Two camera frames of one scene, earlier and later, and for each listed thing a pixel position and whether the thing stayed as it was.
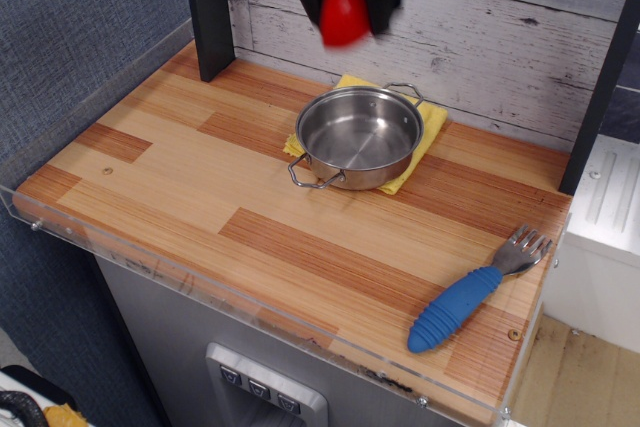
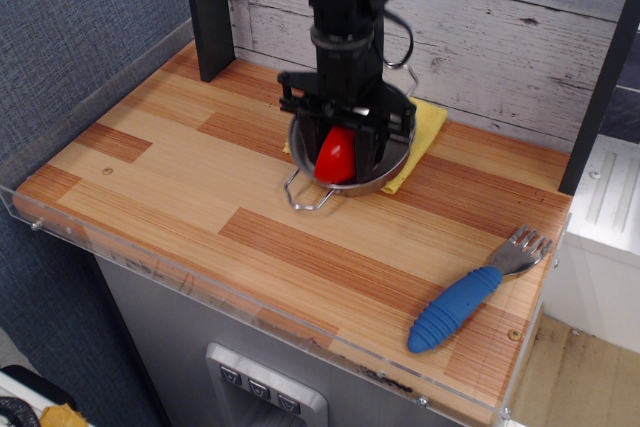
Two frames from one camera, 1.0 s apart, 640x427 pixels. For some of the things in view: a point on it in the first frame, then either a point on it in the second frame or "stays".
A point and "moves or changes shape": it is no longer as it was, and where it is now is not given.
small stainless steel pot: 369,133 moves or changes shape
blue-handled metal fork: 472,291 stays
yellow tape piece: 61,415 stays
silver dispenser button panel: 244,392 stays
